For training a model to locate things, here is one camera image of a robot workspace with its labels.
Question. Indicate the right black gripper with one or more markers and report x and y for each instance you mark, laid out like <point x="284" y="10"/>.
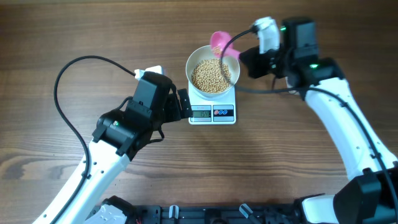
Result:
<point x="253" y="59"/>

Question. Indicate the soybeans in white bowl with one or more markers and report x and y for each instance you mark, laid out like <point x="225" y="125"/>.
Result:
<point x="211" y="77"/>

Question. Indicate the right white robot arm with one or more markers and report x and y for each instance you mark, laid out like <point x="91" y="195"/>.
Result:
<point x="290" y="51"/>

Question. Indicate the white bowl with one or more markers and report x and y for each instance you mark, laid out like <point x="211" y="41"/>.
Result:
<point x="205" y="53"/>

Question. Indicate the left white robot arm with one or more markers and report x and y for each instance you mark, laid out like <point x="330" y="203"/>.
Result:
<point x="118" y="136"/>

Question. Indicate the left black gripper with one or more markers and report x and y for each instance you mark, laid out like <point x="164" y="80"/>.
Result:
<point x="173" y="103"/>

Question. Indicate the white digital kitchen scale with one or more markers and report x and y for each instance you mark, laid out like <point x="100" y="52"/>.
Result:
<point x="218" y="110"/>

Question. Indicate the clear container of soybeans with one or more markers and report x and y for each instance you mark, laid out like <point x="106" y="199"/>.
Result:
<point x="291" y="82"/>

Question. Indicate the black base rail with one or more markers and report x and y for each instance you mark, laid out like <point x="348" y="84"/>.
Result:
<point x="174" y="214"/>

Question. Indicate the pink plastic measuring scoop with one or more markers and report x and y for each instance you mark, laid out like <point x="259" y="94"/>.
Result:
<point x="218" y="42"/>

